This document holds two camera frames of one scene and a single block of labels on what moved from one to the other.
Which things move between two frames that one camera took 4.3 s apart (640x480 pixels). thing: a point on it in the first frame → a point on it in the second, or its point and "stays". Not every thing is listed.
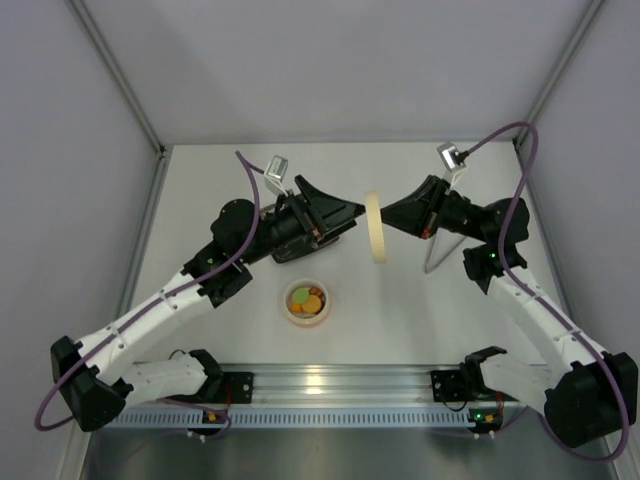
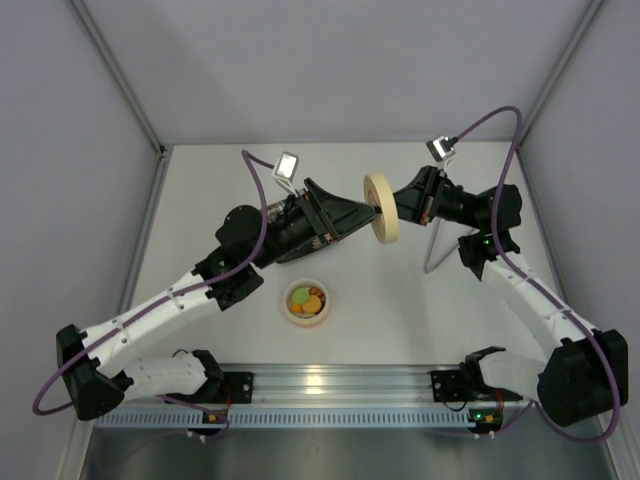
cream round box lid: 377,239 → 379,191
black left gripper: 310,220 stays
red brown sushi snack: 316,291 stays
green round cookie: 300,295 stays
